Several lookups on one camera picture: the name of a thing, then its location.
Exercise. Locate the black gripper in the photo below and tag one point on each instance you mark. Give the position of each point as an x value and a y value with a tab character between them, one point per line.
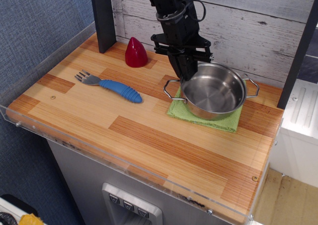
181	41

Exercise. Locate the stainless steel pot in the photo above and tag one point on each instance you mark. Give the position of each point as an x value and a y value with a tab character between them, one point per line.
214	92

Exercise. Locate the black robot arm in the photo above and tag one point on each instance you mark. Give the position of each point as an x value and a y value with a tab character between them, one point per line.
180	39

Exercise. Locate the green cloth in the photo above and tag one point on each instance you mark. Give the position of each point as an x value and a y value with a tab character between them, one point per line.
178	110

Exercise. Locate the red cone shaped toy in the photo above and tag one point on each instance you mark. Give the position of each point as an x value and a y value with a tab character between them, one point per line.
135	55

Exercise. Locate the white ridged appliance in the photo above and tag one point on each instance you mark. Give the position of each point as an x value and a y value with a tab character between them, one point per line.
295	151

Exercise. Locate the silver dispenser panel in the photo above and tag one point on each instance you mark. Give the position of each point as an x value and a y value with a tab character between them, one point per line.
127	209

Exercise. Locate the yellow object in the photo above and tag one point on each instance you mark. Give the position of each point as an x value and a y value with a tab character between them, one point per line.
30	219

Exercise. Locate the blue handled fork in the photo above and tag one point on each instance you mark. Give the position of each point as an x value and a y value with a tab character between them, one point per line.
123	90

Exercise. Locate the dark grey left post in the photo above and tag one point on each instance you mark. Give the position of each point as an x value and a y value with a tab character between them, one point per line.
104	24

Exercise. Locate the dark grey post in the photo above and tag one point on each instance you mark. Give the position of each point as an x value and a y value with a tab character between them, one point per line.
299	56
104	24

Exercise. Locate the dark grey right post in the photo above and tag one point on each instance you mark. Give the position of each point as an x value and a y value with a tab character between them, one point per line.
299	56

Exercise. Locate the clear acrylic guard rail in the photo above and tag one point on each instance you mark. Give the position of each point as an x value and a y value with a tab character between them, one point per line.
193	173

